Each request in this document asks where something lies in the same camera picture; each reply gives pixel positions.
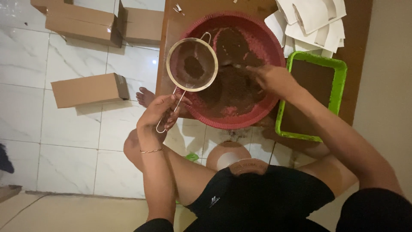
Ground long brown cardboard box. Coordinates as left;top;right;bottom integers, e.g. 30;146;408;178
51;73;130;109

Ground heap of brown powder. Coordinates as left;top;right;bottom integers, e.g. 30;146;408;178
197;27;268;118

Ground flat layer of brown powder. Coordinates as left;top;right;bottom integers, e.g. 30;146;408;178
280;59;335;136

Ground person's right hand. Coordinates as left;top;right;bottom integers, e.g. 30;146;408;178
246;64;300;101

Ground person's left leg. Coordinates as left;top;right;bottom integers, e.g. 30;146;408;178
123;128;217;207

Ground person's left foot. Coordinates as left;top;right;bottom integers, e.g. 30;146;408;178
135;87;156;108

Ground metal spoon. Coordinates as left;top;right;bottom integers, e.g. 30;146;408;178
220;60;255;70

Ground person's right leg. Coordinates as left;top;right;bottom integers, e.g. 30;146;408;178
262;126;359;198

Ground dark cloth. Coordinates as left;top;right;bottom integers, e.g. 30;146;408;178
0;143;15;174

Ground pile of white paper bags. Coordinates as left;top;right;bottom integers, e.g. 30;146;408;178
265;0;347;59

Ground person's leg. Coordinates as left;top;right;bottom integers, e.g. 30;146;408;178
123;128;217;207
262;126;359;198

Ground flat brown cardboard piece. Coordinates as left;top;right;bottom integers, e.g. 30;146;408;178
0;185;22;203

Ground green plastic tray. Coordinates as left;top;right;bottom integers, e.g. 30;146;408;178
274;51;348;143

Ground round metal mesh sieve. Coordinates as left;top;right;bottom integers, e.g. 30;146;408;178
156;32;219;134

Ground brown round plastic container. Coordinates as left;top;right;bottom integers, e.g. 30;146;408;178
206;141;252;171

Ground black shorts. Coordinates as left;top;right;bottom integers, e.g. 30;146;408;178
184;165;335;232

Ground wide brown cardboard box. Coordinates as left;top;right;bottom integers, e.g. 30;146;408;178
45;6;123;48

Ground small brown powder clump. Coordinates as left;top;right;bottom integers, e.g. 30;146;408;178
183;56;205;80

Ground brown lettered band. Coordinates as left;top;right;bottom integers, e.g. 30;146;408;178
229;158;270;176

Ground red plastic basin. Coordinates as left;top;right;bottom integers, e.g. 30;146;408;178
176;11;286;130

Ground person's left hand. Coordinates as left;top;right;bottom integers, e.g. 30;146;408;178
136;93;192;131

